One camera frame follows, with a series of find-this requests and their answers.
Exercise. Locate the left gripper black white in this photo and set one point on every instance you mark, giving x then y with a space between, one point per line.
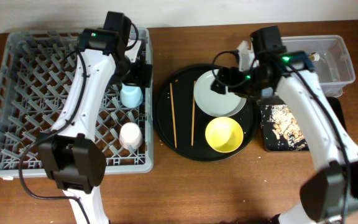
143 76

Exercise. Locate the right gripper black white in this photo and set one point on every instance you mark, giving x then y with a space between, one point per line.
234 72

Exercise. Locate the blue plastic cup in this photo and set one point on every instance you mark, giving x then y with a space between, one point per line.
131 96

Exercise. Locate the wooden chopstick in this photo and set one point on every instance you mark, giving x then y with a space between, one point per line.
173 115
193 116

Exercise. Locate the grey round plate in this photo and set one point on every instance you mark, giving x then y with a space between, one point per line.
215 104

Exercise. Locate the food scraps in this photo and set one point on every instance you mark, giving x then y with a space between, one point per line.
285 129

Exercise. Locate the gold snack wrapper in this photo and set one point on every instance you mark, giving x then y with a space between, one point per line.
314 57

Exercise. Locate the pink plastic cup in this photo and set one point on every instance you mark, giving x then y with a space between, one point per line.
130 135

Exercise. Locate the yellow bowl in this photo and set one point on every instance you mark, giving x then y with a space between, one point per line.
224 134

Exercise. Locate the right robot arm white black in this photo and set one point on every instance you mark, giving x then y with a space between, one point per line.
332 193

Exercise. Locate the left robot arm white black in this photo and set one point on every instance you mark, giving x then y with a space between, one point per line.
68 152

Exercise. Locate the clear plastic waste bin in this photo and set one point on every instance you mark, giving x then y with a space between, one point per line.
333 66

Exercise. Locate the grey plastic dishwasher rack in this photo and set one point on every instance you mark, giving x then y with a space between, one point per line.
35 78

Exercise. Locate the black rectangular tray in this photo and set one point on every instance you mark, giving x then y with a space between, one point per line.
267 135

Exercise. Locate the round black tray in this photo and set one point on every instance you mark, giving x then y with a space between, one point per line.
182 82

